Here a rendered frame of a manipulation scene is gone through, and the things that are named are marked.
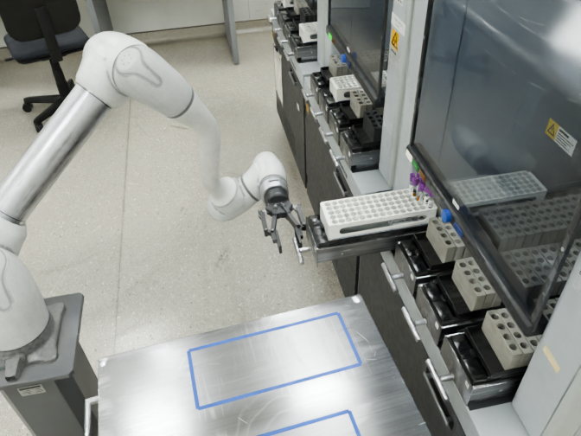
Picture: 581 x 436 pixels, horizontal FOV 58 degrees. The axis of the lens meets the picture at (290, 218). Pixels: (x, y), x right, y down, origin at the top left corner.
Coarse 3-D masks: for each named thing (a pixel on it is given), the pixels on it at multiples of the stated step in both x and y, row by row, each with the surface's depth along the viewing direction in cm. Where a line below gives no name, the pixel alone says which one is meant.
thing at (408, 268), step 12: (408, 240) 136; (396, 252) 139; (408, 252) 133; (384, 264) 139; (396, 264) 141; (408, 264) 132; (420, 264) 130; (396, 276) 136; (408, 276) 133; (420, 276) 129; (432, 276) 129; (396, 288) 133; (408, 288) 134
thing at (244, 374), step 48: (192, 336) 116; (240, 336) 115; (288, 336) 115; (336, 336) 114; (144, 384) 107; (192, 384) 107; (240, 384) 106; (288, 384) 106; (336, 384) 106; (384, 384) 105; (144, 432) 100; (192, 432) 99; (240, 432) 99; (288, 432) 98; (336, 432) 98; (384, 432) 98
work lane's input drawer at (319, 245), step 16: (320, 224) 141; (320, 240) 138; (336, 240) 138; (352, 240) 139; (368, 240) 139; (384, 240) 140; (400, 240) 141; (320, 256) 138; (336, 256) 140; (352, 256) 141
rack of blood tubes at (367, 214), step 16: (384, 192) 144; (400, 192) 145; (320, 208) 142; (336, 208) 142; (352, 208) 140; (368, 208) 139; (384, 208) 140; (400, 208) 139; (416, 208) 140; (432, 208) 138; (336, 224) 135; (352, 224) 136; (368, 224) 143; (384, 224) 143; (400, 224) 140; (416, 224) 141
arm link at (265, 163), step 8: (264, 152) 174; (256, 160) 172; (264, 160) 170; (272, 160) 170; (256, 168) 169; (264, 168) 167; (272, 168) 167; (280, 168) 168; (248, 176) 170; (256, 176) 167; (264, 176) 165; (248, 184) 169; (256, 184) 168; (248, 192) 170; (256, 192) 169; (256, 200) 172
